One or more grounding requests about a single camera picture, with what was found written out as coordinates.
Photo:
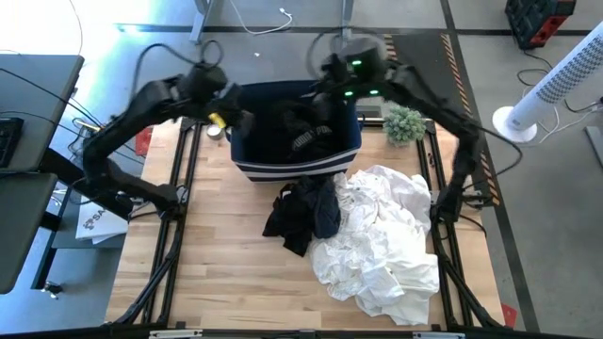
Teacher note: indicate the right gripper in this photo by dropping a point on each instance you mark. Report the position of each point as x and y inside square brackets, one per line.
[332, 85]

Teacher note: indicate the grey metal desk leg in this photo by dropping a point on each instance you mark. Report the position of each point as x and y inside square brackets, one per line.
[347, 14]
[200, 23]

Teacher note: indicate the black garment Puma waistband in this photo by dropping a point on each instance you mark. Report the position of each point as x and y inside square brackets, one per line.
[306, 136]

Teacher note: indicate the dark grey garment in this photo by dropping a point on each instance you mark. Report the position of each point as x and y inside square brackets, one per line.
[292, 212]

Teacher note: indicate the black red tool box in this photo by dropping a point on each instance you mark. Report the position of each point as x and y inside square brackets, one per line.
[532, 19]

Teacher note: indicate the white tower fan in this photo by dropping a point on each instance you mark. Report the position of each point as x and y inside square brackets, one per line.
[551, 85]

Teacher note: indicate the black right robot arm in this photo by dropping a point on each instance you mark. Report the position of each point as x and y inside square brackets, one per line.
[424, 101]

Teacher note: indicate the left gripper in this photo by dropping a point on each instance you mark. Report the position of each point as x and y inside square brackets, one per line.
[226, 99]

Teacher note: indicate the black mat hazard stripes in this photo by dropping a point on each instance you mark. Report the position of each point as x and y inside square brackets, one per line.
[424, 52]

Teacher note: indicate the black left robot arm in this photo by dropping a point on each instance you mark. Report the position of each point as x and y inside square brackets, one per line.
[141, 101]

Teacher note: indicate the white shirt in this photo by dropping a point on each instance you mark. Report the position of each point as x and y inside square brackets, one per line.
[386, 193]

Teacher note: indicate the white bag with logo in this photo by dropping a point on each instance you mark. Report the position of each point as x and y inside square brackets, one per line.
[99, 223]

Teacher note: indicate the black castor wheel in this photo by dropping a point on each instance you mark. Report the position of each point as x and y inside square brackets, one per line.
[52, 288]

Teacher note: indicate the navy white striped fabric basket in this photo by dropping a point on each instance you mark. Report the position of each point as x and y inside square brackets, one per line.
[301, 168]

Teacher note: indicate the large white cloth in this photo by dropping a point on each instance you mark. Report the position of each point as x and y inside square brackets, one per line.
[391, 278]

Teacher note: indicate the navy dotted garment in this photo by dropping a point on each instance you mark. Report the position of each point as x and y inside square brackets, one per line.
[327, 212]

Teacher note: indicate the small round metal tin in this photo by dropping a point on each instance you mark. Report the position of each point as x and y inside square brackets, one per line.
[215, 133]

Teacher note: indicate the small green artificial plant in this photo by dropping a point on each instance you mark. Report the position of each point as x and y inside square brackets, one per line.
[404, 124]

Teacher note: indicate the black frame crossbar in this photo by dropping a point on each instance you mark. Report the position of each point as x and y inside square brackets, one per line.
[301, 335]

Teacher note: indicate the grey floor plate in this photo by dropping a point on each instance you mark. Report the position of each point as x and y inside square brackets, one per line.
[596, 146]

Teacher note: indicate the red tag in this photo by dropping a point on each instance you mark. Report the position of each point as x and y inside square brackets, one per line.
[509, 316]
[143, 141]

